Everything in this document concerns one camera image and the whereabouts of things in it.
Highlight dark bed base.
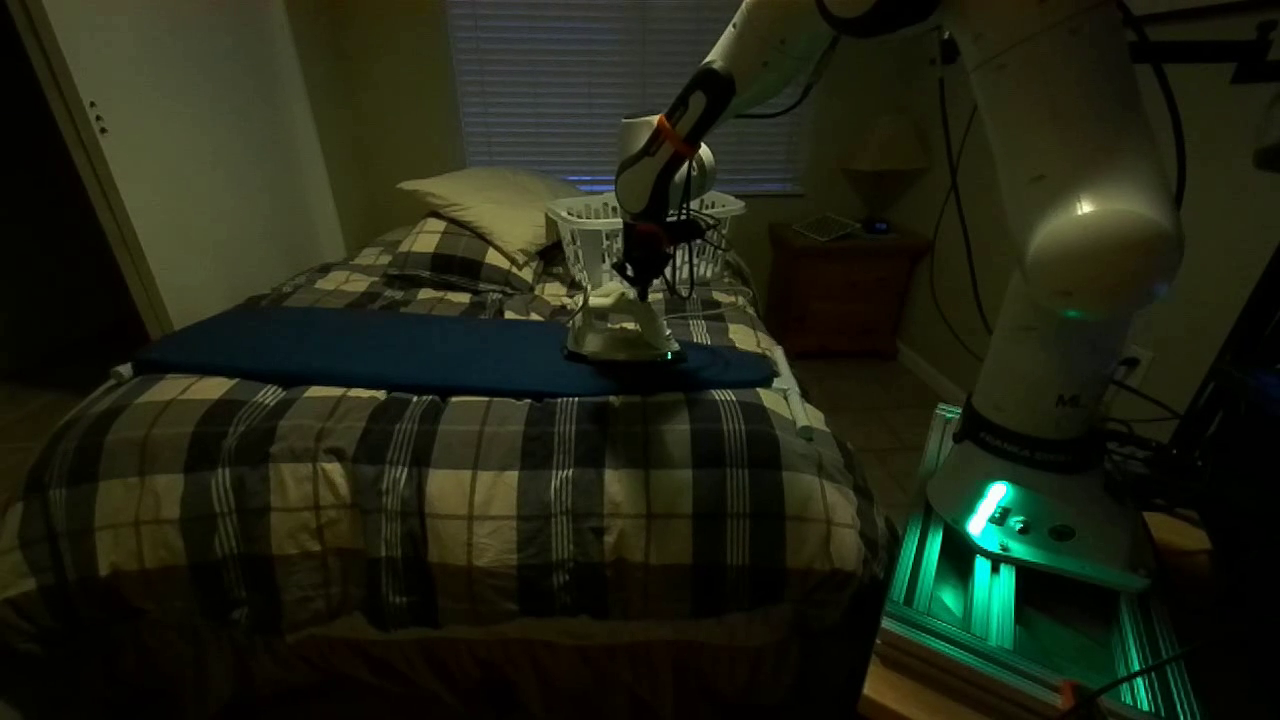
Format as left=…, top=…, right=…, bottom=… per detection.
left=0, top=562, right=887, bottom=720

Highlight wooden nightstand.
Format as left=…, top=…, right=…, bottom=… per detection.
left=769, top=216, right=931, bottom=358

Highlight white door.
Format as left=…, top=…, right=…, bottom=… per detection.
left=8, top=0, right=349, bottom=338

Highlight orange tipped cable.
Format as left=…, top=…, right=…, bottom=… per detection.
left=1052, top=660, right=1166, bottom=720

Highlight white plastic laundry basket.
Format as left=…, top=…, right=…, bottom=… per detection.
left=539, top=187, right=751, bottom=304

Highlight black overhead bar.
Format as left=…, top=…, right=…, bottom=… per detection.
left=1124, top=0, right=1280, bottom=86

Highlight plaid pillow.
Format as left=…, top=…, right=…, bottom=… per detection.
left=379, top=216, right=543, bottom=296

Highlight window blinds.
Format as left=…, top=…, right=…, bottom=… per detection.
left=442, top=0, right=818, bottom=192

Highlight robot stand with green light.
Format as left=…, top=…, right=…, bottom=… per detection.
left=876, top=396, right=1207, bottom=720

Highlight plaid bed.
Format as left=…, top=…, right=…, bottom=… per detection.
left=0, top=216, right=893, bottom=640

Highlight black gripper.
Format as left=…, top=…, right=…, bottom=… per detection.
left=617, top=197, right=706, bottom=306

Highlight beige pillow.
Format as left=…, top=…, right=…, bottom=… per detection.
left=390, top=162, right=579, bottom=268

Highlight table lamp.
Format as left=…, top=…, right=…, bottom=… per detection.
left=845, top=115, right=940, bottom=239

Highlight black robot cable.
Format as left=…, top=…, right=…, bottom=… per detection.
left=928, top=30, right=1001, bottom=345

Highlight blue ironing pad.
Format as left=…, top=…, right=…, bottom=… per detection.
left=133, top=306, right=785, bottom=401

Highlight white clothes iron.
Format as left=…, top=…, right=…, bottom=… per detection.
left=562, top=290, right=685, bottom=368

